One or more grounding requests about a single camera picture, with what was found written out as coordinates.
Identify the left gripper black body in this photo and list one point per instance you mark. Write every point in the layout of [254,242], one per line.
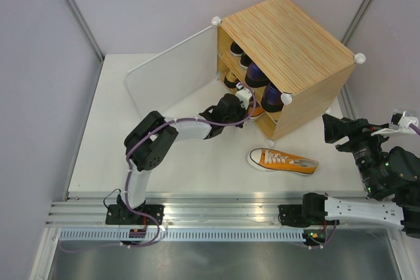
[239,115]

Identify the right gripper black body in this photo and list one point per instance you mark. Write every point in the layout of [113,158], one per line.
[366,150]

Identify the orange canvas sneaker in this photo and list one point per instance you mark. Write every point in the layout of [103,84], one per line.
[255,113]
[266,159]

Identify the gold heeled shoe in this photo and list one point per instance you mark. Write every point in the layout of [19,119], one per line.
[230,80]

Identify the purple loafer shoe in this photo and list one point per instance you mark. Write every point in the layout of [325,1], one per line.
[271,101]
[254,77]

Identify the black canvas sneaker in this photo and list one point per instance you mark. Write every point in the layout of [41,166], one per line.
[245,61]
[235,50]

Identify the wooden two-shelf shoe cabinet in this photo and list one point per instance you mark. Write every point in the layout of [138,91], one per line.
[303,60]

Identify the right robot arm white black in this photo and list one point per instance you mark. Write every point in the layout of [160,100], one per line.
[391,179]

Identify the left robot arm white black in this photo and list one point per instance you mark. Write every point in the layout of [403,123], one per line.
[150,141]

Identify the white translucent cabinet door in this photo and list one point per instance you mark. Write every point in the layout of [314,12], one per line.
[174,74]

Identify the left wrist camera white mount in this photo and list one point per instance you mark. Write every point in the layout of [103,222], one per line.
[245,95]

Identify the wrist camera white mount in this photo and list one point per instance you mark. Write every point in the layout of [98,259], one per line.
[245,95]
[402,122]

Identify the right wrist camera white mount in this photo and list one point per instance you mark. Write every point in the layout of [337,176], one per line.
[402,122]

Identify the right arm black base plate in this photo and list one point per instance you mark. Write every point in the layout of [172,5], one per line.
[291,215]

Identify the white slotted cable duct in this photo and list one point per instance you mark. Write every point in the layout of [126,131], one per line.
[183,234]

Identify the aluminium rail frame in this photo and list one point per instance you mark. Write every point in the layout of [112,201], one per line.
[227,212]

